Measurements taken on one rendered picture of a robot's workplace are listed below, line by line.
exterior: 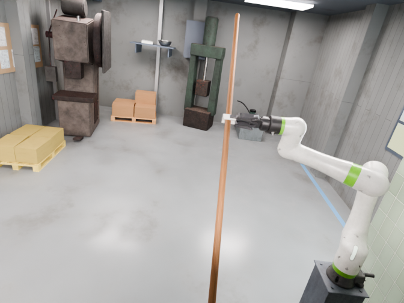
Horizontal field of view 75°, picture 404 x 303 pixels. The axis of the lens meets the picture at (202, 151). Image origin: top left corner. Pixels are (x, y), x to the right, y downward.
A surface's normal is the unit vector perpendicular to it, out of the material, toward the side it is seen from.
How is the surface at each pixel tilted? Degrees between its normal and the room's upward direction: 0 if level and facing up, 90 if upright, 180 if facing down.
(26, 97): 90
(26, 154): 90
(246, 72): 90
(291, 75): 90
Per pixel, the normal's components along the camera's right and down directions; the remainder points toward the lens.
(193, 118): -0.32, 0.35
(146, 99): 0.11, 0.42
